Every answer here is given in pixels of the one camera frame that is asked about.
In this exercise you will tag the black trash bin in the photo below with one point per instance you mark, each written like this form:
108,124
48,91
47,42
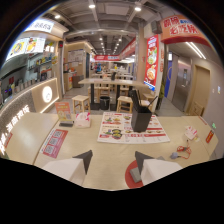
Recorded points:
104,102

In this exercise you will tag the black chopstick holder box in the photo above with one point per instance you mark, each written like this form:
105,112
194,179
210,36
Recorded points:
141,116

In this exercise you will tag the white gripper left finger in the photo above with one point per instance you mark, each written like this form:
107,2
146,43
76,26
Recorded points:
66,168

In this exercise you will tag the long wooden dining table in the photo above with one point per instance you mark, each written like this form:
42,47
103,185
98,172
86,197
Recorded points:
111,83

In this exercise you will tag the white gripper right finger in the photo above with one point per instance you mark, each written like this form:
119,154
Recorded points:
161,169

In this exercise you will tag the wooden stool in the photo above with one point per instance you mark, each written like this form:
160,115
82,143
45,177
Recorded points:
81,103
124,104

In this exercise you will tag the orange sign stand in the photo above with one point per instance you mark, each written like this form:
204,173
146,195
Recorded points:
63,111

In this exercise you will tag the round white logo light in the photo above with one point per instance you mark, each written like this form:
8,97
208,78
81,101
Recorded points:
47,94

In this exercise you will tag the laminated food menu card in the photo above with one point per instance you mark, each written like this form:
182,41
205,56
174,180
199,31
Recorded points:
124,130

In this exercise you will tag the pink white tissue pack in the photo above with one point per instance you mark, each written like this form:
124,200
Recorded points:
82,119

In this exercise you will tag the illuminated food menu board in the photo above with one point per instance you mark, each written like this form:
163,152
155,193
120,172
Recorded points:
25,46

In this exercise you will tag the round red table sticker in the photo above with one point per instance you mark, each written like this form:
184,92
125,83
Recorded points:
130,178

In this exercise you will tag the red QR code sticker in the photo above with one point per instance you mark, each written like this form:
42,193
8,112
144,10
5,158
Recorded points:
53,142

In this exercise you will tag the red vertical food banner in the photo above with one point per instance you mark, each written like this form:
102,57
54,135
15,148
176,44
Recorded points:
151,61

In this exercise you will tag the small red table sticker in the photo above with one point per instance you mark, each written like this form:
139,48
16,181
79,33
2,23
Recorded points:
209,136

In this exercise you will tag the small grey block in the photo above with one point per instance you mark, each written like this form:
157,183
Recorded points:
135,174

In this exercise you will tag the orange overhead shop sign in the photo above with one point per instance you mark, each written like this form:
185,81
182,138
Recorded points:
181,29

